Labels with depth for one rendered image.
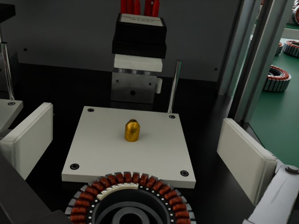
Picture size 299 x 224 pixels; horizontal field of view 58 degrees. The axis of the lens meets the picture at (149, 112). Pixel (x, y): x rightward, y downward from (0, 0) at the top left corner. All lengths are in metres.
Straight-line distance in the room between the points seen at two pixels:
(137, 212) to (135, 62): 0.18
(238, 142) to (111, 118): 0.25
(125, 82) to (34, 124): 0.30
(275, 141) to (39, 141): 0.40
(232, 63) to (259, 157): 0.39
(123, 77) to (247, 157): 0.31
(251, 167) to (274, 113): 0.44
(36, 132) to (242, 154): 0.13
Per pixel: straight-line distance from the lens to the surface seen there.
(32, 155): 0.18
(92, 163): 0.32
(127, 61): 0.34
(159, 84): 0.47
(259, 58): 0.44
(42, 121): 0.19
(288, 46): 1.08
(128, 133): 0.35
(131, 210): 0.26
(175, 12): 0.56
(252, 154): 0.17
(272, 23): 0.43
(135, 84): 0.46
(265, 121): 0.56
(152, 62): 0.34
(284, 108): 0.64
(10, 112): 0.43
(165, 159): 0.34
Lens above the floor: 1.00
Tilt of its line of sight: 30 degrees down
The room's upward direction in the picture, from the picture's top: 8 degrees clockwise
